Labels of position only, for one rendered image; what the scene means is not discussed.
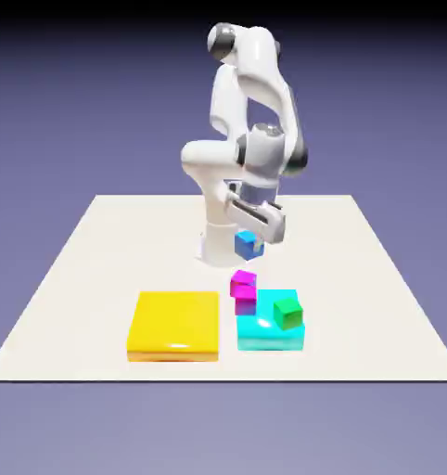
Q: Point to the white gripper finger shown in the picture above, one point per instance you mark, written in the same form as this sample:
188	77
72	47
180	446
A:
259	245

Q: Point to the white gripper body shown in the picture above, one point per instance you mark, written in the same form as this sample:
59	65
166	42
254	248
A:
254	217

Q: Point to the small blue cube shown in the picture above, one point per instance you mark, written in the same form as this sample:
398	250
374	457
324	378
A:
247	246

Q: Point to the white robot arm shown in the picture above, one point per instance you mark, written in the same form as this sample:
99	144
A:
262	92

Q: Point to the small magenta cube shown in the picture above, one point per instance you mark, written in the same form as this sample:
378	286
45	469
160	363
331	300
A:
244	293

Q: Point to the small green cube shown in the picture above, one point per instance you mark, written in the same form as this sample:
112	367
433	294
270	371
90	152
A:
288	313

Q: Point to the large cyan box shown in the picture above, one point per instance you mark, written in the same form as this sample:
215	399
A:
270	332

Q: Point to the large yellow box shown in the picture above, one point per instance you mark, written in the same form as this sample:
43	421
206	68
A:
173	326

